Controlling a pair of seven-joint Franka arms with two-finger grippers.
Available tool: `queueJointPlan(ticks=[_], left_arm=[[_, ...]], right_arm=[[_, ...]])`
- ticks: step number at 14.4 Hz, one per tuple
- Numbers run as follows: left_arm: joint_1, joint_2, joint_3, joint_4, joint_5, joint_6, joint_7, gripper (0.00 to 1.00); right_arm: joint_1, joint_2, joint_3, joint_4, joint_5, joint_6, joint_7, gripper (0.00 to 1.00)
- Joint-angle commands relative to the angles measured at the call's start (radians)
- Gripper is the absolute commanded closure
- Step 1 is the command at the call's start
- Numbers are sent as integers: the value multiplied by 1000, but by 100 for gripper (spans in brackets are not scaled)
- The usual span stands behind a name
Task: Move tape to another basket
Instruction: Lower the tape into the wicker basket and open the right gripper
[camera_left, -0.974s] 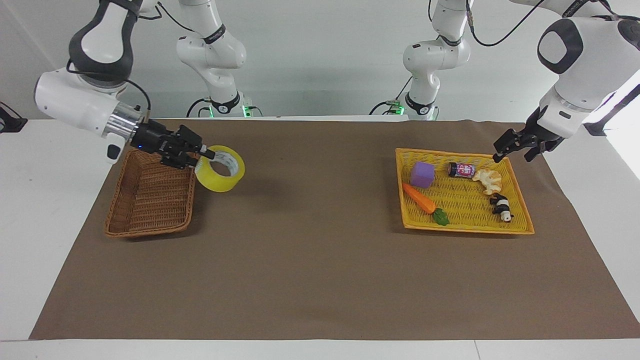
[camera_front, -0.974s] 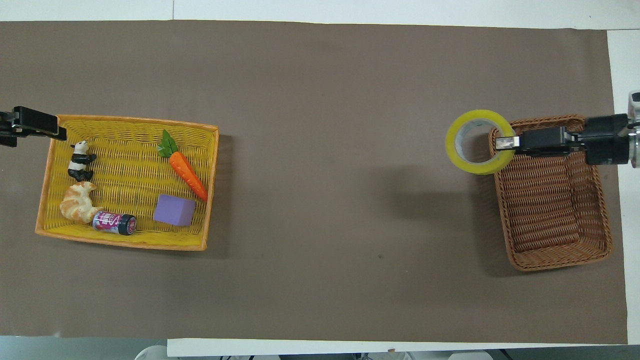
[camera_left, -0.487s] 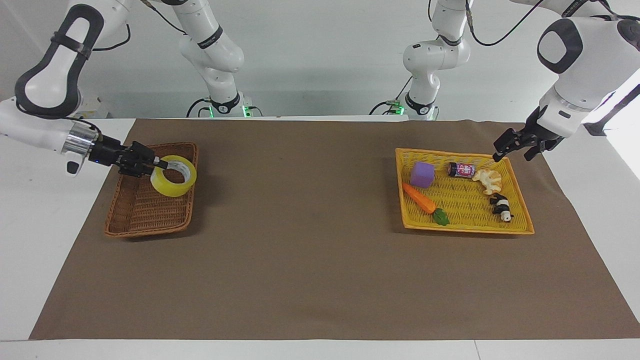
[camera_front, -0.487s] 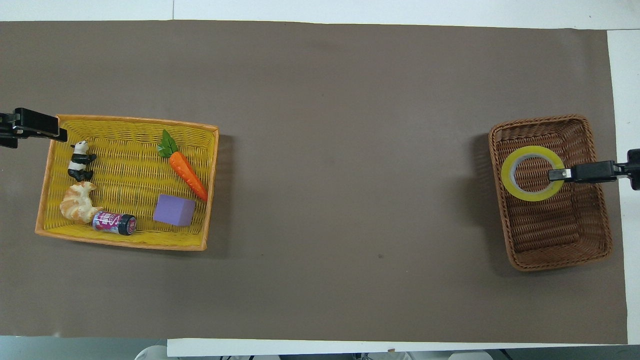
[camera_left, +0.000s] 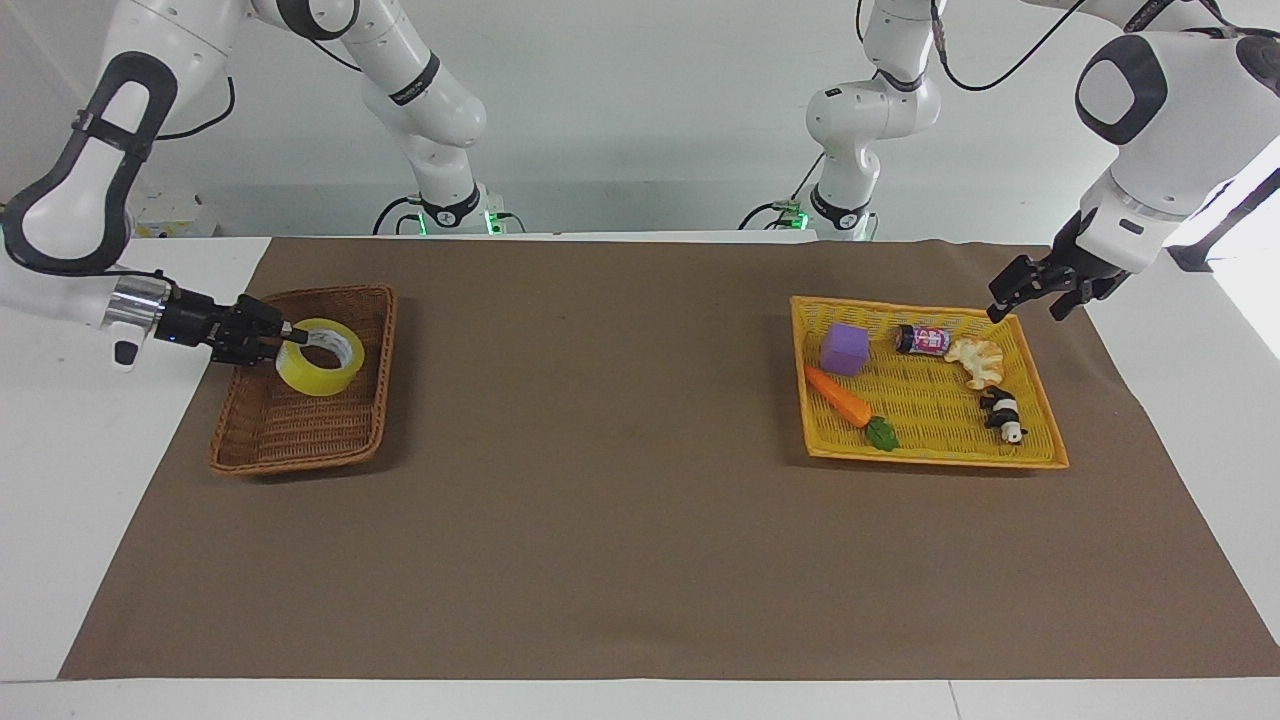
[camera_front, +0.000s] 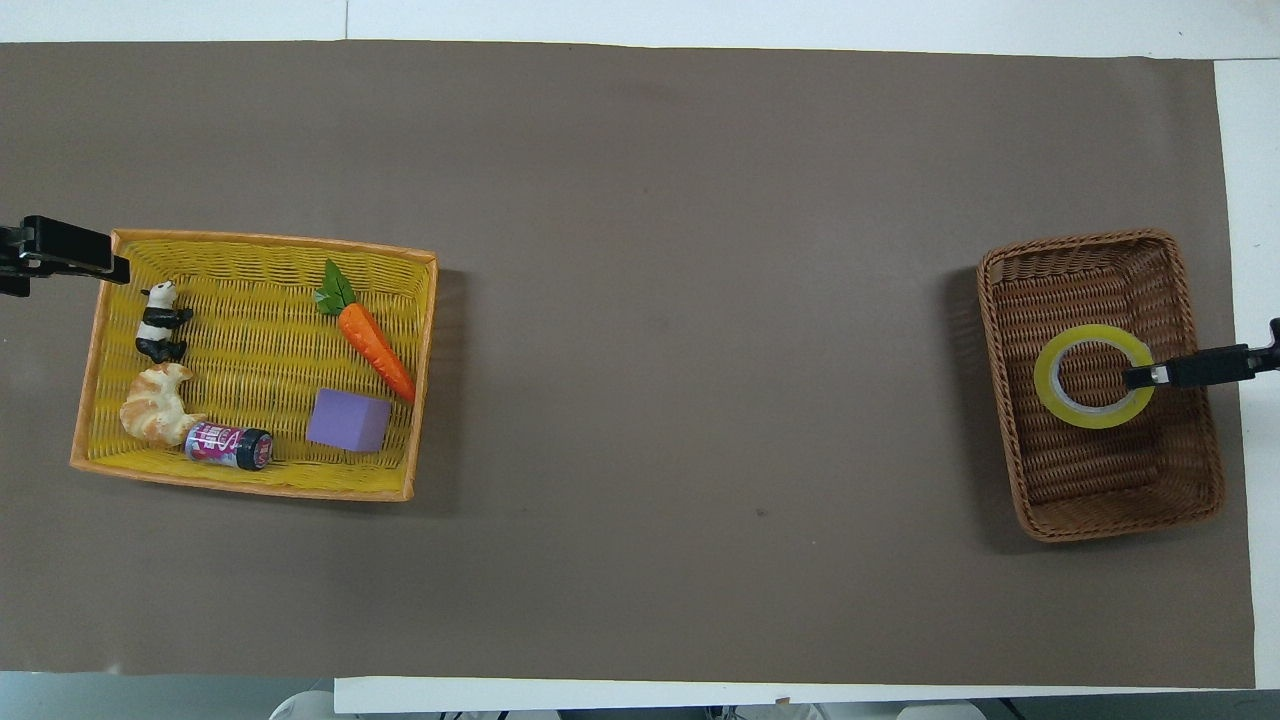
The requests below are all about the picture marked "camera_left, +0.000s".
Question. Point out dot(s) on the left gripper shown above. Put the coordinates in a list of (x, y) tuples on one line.
[(1075, 262)]

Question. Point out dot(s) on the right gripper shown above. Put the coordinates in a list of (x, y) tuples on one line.
[(190, 318)]

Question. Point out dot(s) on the yellow tape roll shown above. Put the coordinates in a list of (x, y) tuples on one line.
[(318, 377)]

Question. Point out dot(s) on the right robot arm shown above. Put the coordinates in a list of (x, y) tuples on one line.
[(190, 45)]

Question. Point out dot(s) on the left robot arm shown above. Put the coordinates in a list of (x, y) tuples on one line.
[(1175, 120)]

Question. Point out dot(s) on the brown wicker basket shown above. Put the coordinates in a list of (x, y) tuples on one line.
[(300, 425)]

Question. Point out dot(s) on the yellow woven basket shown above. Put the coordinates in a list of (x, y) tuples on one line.
[(930, 415)]

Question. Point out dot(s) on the cream toy bread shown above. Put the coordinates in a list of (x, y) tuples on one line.
[(978, 362)]

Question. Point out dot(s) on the toy panda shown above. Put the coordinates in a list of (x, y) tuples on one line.
[(1002, 412)]

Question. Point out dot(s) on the small dark can pink label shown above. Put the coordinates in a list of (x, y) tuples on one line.
[(922, 340)]

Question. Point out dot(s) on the white box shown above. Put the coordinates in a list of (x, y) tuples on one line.
[(172, 215)]

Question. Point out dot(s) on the purple cube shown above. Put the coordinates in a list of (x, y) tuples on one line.
[(845, 350)]

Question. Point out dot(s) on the orange toy carrot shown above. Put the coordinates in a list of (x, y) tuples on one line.
[(838, 398)]

